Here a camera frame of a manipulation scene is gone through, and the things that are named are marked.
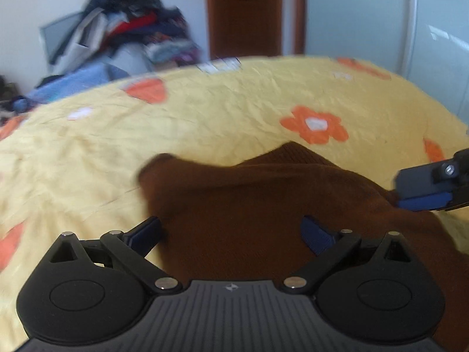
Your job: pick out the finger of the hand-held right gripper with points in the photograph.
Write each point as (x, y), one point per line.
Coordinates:
(421, 190)

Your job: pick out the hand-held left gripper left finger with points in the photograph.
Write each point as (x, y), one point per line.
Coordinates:
(143, 235)

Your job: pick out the brown wooden door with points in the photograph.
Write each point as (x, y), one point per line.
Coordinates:
(249, 14)

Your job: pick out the yellow floral blanket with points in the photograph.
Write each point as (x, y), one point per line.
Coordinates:
(227, 106)

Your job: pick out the brown knit garment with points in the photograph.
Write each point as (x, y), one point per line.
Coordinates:
(256, 209)

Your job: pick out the pile of mixed clothes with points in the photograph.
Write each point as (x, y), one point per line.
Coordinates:
(143, 25)

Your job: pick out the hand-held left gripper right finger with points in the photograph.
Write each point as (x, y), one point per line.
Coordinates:
(316, 235)

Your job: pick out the grey flat board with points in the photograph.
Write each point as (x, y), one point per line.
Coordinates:
(60, 35)

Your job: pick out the blue cloth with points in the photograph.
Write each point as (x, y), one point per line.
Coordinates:
(77, 82)

